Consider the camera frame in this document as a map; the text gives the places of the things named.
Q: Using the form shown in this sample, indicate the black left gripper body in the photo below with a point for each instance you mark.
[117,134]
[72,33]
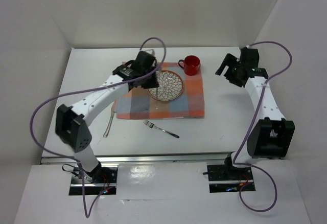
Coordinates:
[149,81]

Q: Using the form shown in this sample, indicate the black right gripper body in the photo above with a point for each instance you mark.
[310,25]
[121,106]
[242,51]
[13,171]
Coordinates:
[232,73]

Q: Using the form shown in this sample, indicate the floral patterned ceramic plate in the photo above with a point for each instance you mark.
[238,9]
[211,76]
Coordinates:
[170,86]

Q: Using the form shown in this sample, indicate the checkered orange blue cloth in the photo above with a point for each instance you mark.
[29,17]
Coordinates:
[139,105]

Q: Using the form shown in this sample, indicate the red enamel mug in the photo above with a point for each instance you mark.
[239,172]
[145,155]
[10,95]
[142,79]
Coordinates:
[190,65]

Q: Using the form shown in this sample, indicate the silver spoon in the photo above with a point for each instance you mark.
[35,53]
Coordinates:
[107,130]

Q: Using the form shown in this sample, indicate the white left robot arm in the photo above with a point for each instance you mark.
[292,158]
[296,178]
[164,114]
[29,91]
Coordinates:
[72,122]

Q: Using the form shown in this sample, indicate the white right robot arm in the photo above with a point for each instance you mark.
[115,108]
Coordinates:
[270,132]

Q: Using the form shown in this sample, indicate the silver fork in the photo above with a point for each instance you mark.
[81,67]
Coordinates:
[153,126]

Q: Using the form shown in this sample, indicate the aluminium front rail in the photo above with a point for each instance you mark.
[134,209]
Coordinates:
[152,158]

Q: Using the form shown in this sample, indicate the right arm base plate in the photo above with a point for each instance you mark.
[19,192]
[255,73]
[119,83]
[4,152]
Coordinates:
[221,180]

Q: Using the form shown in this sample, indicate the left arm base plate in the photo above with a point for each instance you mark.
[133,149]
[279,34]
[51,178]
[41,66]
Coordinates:
[105,182]

